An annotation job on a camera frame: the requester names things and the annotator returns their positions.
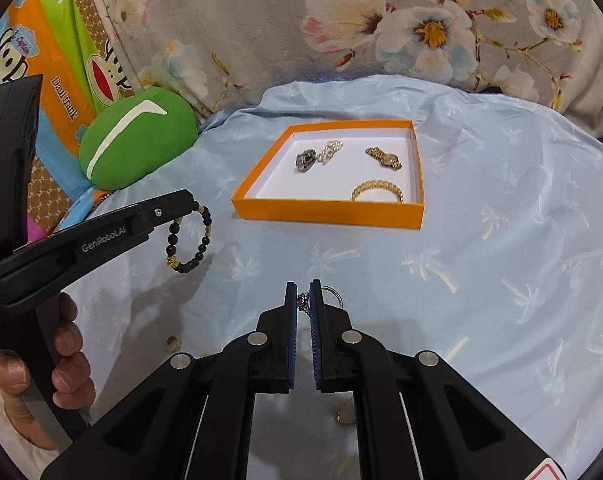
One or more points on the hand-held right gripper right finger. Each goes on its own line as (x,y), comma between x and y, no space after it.
(316,345)

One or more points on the person's left hand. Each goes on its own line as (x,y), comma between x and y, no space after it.
(71,350)

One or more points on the gold wristwatch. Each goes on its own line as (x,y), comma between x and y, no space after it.
(389,160)

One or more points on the gold woven bangle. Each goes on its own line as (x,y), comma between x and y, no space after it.
(361,191)

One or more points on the green round cushion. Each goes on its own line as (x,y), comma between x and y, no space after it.
(141,135)

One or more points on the orange green printed cloth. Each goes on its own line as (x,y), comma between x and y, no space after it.
(56,110)

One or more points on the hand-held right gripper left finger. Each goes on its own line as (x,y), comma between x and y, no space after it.
(292,340)

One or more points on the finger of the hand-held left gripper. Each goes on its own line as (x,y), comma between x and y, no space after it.
(169,210)
(11,160)

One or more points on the silver wristwatch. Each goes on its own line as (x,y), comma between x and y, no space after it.
(305,161)

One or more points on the gold hoop earring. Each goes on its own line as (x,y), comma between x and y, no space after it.
(345,417)

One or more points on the orange cardboard box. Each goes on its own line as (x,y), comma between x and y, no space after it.
(331,212)

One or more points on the grey floral blanket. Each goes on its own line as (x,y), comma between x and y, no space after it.
(261,25)

